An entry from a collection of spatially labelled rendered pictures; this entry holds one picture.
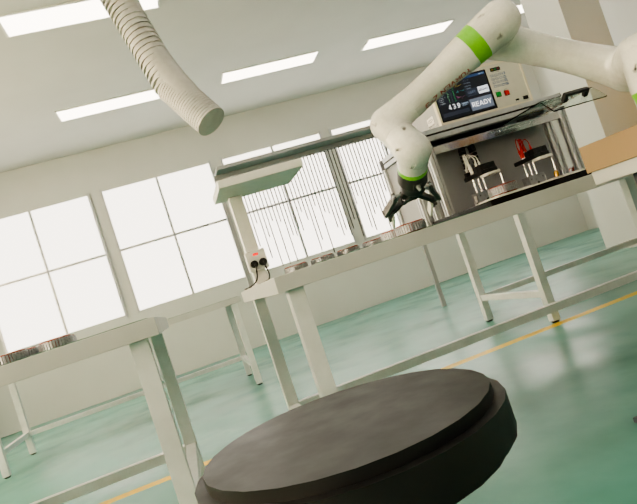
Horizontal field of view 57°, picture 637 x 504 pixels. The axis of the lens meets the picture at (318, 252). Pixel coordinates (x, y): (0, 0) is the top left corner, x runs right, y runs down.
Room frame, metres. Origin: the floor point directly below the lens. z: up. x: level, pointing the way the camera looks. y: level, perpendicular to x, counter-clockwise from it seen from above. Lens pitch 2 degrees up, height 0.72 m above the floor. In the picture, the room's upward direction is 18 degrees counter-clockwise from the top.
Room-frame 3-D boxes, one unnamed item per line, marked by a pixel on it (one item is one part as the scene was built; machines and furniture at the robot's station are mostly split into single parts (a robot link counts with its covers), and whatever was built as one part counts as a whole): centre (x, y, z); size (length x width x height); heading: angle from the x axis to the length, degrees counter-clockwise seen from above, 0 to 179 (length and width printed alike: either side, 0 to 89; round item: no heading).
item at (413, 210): (2.56, -0.44, 0.91); 0.28 x 0.03 x 0.32; 14
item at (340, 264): (2.49, -0.80, 0.72); 2.20 x 1.01 x 0.05; 104
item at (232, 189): (2.60, 0.16, 0.98); 0.37 x 0.35 x 0.46; 104
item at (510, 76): (2.57, -0.79, 1.22); 0.44 x 0.39 x 0.20; 104
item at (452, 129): (2.56, -0.78, 1.09); 0.68 x 0.44 x 0.05; 104
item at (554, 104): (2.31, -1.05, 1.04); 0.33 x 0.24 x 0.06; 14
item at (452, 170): (2.50, -0.79, 0.92); 0.66 x 0.01 x 0.30; 104
